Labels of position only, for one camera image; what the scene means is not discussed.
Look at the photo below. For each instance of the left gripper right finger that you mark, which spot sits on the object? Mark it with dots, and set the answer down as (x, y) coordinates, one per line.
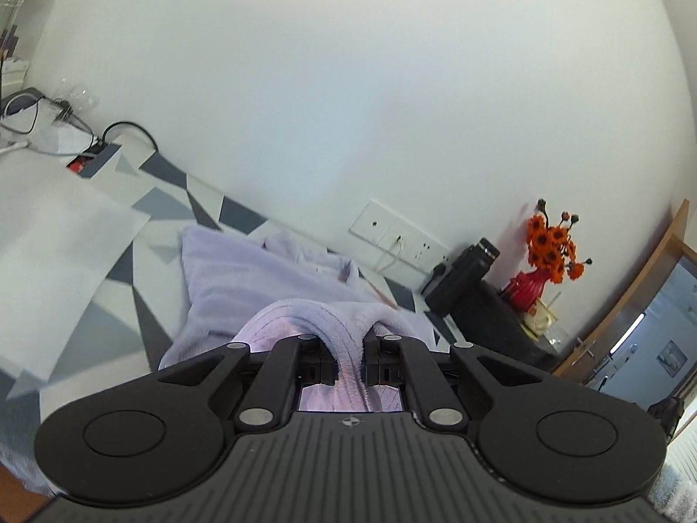
(407, 364)

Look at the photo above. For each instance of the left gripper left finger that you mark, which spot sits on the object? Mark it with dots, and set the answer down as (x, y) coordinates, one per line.
(291, 365)

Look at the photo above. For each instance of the lavender ribbed pajama garment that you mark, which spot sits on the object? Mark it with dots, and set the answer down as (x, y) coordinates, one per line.
(261, 291)

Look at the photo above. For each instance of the black thermos bottle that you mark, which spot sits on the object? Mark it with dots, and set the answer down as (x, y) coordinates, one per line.
(465, 271)

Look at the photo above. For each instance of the black nightstand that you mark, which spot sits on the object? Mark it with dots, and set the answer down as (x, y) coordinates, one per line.
(486, 320)

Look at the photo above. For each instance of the yellow ceramic mug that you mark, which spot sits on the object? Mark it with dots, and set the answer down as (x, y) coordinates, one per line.
(539, 318)

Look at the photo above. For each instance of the orange artificial flowers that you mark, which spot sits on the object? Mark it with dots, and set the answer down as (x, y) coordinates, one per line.
(551, 249)

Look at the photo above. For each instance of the black power strip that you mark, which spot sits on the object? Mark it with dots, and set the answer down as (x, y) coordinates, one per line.
(91, 162)

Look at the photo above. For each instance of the clear acrylic cosmetics organizer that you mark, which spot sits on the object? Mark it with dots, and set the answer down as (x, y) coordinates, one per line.
(22, 24)

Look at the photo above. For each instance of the white wall socket panel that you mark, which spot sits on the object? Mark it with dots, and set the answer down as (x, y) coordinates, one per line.
(397, 239)

